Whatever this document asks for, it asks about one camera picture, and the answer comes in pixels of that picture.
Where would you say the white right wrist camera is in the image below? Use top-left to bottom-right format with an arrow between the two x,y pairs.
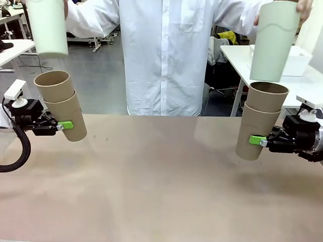
296,95 -> 323,125

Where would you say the white lab table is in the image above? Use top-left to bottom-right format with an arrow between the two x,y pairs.
0,39 -> 36,68

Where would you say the person's left forearm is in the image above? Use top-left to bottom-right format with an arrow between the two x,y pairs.
213,0 -> 276,36

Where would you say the person's left hand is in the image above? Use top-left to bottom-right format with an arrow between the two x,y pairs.
253,0 -> 315,26

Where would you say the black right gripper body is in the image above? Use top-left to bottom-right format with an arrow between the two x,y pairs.
268,114 -> 317,154

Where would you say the brown paper cup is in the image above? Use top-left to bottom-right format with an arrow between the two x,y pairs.
33,71 -> 76,103
42,89 -> 88,143
235,100 -> 282,161
246,82 -> 290,112

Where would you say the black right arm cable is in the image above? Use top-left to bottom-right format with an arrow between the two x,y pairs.
297,150 -> 323,163

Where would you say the yellow green jacket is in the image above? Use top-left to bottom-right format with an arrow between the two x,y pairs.
218,30 -> 239,46

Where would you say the black object on table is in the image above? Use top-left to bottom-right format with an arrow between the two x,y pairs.
0,41 -> 14,53

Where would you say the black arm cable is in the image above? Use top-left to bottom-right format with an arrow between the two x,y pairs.
297,150 -> 323,163
0,97 -> 32,173

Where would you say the person in white lab coat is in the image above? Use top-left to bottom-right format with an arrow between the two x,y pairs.
66,0 -> 278,117

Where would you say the pale green cup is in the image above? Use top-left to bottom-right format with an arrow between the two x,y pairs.
26,0 -> 69,56
249,1 -> 302,83

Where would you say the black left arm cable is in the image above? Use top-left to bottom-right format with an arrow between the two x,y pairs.
0,97 -> 32,173

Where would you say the white plastic basket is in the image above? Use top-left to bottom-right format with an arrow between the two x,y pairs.
249,44 -> 313,77

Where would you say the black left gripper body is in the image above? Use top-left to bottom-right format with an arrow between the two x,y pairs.
11,99 -> 58,137

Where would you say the white lab desk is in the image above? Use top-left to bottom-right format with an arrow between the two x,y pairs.
0,10 -> 27,39

